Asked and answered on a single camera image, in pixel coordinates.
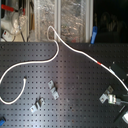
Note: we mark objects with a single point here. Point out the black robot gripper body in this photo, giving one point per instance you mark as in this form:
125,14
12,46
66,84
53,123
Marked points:
123,113

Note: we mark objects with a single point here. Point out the cluttered shelf items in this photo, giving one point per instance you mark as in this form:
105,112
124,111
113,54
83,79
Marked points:
15,20

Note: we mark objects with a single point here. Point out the grey cable clip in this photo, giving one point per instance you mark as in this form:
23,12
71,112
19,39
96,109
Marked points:
53,90
37,105

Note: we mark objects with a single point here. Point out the blue clamp handle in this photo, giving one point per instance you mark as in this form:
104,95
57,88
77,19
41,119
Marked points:
94,34

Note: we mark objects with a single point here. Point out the upper grey cable clip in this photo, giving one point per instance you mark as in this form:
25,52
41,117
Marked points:
53,90

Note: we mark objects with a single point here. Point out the blue object bottom left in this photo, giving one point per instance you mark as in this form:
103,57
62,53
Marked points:
2,120

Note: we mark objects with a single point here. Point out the clear plastic sheet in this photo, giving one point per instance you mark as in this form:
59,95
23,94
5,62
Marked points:
70,18

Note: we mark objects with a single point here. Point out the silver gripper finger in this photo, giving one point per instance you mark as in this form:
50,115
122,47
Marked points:
108,96

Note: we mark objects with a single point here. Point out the lower grey cable clip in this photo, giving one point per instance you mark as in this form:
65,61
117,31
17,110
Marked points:
37,105

